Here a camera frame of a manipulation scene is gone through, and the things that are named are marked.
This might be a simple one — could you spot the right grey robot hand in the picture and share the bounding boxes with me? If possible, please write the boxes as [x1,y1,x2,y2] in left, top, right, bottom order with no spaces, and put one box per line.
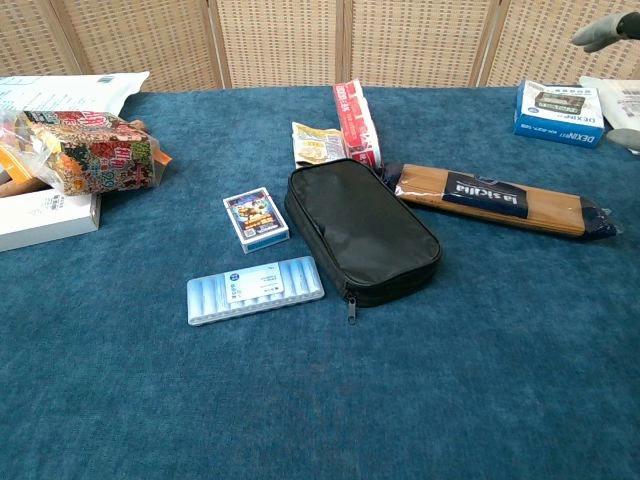
[571,12,640,152]

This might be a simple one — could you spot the white packet edge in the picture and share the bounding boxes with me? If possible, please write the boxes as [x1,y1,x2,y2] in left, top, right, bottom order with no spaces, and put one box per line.
[578,75,640,132]

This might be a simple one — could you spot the colourful printed snack bag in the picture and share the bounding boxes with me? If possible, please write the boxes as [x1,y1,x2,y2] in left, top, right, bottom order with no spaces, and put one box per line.
[0,108,164,197]

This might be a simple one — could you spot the large white mailer bag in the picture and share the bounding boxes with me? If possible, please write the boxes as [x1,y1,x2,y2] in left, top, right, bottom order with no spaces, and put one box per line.
[0,71,151,119]

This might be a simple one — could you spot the wicker folding screen panel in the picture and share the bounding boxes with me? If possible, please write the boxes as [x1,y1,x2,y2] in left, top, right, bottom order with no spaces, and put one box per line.
[343,0,504,89]
[478,0,640,89]
[0,0,85,78]
[208,0,351,90]
[49,0,227,93]

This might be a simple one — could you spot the blue and white Dexin box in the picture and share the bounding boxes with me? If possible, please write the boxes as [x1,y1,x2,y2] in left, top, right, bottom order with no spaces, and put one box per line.
[513,79,606,150]

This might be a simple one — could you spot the spaghetti packet with dark label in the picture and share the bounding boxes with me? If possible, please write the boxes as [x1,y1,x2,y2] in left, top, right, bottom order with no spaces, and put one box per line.
[382,162,625,242]

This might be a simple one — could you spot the red and white snack packet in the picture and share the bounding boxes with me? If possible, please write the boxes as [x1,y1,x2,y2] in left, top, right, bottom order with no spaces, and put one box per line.
[332,78,384,174]

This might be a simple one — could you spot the yellow and white snack packet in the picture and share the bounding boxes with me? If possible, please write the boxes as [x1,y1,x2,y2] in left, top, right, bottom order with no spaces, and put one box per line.
[291,121,349,172]

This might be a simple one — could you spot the black zip pouch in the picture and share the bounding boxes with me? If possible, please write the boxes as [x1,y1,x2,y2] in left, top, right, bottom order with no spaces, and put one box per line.
[283,157,443,327]

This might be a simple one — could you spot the playing card box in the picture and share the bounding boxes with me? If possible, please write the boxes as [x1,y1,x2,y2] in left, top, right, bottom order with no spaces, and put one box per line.
[222,186,291,255]

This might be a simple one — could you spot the light blue battery case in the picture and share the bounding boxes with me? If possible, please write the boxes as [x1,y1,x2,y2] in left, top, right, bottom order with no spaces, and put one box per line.
[186,255,326,327]

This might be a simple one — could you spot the blue velvet tablecloth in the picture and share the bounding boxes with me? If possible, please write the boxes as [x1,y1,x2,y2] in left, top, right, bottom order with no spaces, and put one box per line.
[0,86,640,480]

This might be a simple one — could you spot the white cardboard box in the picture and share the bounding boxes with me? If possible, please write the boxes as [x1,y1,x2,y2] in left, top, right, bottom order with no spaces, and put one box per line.
[0,183,103,254]

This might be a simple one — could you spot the brown item in box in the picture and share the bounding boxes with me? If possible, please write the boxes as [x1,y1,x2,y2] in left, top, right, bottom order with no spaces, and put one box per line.
[0,177,49,199]

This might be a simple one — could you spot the orange packet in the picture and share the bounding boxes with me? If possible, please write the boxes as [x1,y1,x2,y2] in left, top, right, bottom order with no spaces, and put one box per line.
[0,147,32,189]

